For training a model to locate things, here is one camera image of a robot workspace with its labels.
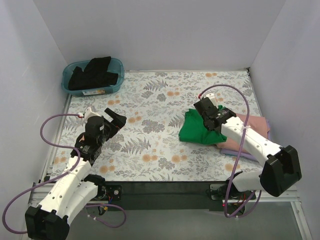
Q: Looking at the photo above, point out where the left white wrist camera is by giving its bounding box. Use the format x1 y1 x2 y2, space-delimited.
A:
77 106 101 122

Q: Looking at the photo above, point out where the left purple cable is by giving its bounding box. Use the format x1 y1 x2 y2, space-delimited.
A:
3 113 127 235

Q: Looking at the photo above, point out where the black t shirt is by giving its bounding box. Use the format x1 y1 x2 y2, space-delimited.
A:
68 56 119 91

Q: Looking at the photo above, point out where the floral table mat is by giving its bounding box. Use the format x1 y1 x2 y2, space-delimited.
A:
48 71 262 181

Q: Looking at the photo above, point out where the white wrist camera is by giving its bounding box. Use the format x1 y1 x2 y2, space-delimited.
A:
77 106 101 122
198 93 219 107

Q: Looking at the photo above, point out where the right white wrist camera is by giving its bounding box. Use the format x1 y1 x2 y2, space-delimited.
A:
198 93 219 107

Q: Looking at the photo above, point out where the folded lilac t shirt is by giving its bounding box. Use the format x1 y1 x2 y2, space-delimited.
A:
217 119 271 161

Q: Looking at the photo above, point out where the folded pink t shirt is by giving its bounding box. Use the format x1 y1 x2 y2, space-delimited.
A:
216 115 270 151

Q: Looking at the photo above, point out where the green t shirt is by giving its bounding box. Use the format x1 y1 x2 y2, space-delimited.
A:
178 108 227 146

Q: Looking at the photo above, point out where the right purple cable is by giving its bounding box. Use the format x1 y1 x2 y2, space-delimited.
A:
198 84 262 219

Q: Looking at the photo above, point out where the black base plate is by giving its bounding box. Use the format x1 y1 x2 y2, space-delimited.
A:
84 181 256 218

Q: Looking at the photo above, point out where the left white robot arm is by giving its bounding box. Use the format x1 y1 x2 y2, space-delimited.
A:
25 107 127 240

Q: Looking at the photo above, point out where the aluminium frame rail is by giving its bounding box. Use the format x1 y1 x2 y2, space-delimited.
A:
19 181 313 240

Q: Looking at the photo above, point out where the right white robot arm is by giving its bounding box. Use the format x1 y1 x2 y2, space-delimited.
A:
194 97 302 197

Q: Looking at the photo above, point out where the teal plastic bin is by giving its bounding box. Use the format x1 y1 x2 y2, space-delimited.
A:
61 58 125 97

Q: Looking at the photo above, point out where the purple cable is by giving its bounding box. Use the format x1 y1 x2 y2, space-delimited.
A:
3 113 127 235
198 84 262 219

